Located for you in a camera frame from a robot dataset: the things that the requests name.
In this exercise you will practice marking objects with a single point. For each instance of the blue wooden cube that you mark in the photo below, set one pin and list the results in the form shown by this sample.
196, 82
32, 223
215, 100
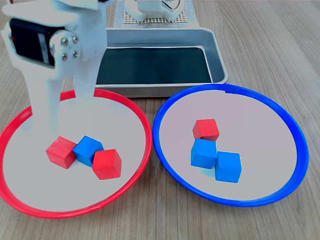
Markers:
228, 167
86, 150
203, 155

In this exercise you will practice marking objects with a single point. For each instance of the steel tray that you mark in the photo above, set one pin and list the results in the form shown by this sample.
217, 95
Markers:
162, 91

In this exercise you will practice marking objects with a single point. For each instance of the pale perforated base plate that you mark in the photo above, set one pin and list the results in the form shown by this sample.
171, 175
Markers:
181, 19

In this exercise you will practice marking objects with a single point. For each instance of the red-rimmed white plate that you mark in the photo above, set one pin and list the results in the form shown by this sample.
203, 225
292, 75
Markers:
75, 195

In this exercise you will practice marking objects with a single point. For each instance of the black tray mat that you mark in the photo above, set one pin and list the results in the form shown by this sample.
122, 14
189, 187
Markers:
155, 67

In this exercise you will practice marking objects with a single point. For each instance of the red wooden cube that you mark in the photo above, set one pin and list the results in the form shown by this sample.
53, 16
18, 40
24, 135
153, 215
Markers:
107, 165
60, 152
206, 130

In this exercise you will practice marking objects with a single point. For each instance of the blue-rimmed white plate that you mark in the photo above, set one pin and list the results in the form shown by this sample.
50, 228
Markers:
262, 150

